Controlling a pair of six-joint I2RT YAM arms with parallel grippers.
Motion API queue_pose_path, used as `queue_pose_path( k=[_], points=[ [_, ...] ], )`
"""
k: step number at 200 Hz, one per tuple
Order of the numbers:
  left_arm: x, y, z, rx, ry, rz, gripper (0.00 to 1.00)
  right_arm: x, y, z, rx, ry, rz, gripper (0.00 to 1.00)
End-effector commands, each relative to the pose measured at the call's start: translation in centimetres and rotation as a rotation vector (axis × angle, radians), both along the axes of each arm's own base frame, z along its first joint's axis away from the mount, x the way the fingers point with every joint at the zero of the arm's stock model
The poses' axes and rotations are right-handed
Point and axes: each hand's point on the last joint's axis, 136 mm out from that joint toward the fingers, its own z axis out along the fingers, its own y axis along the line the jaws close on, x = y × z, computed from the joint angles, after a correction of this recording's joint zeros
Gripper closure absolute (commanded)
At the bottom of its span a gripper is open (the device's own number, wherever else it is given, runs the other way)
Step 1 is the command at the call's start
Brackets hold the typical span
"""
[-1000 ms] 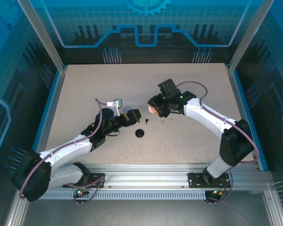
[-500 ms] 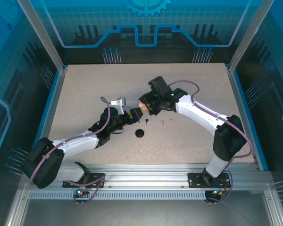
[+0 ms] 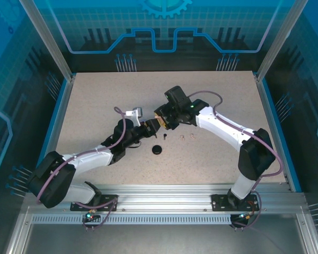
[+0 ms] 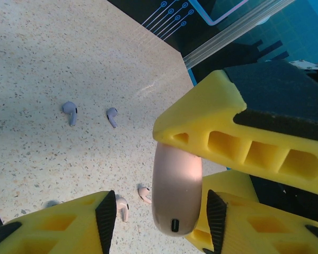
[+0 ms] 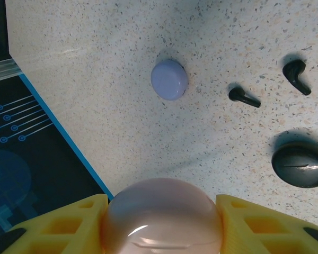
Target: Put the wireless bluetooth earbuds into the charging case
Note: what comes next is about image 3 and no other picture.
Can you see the black earbud charging case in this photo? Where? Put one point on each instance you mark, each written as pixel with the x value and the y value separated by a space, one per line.
pixel 157 149

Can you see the small beige pegs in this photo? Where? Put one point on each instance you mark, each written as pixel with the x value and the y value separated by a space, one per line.
pixel 182 137

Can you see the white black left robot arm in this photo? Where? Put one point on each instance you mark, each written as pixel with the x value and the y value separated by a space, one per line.
pixel 92 161

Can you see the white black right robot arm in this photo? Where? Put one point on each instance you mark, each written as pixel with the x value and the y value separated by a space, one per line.
pixel 217 129

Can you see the small LED connector board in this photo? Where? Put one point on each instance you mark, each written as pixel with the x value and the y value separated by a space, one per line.
pixel 90 215
pixel 244 216

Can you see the grey metal base tray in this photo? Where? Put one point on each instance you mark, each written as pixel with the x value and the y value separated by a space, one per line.
pixel 161 240

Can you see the aluminium table side rail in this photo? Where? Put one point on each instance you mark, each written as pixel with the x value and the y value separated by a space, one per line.
pixel 58 111
pixel 272 116

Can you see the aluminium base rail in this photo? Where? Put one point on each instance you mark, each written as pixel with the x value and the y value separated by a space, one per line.
pixel 164 195

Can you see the aluminium corner frame post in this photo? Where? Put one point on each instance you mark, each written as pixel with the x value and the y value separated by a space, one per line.
pixel 281 39
pixel 48 39

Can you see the aluminium lower frame bar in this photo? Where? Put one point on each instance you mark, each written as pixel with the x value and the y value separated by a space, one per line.
pixel 310 232
pixel 17 232

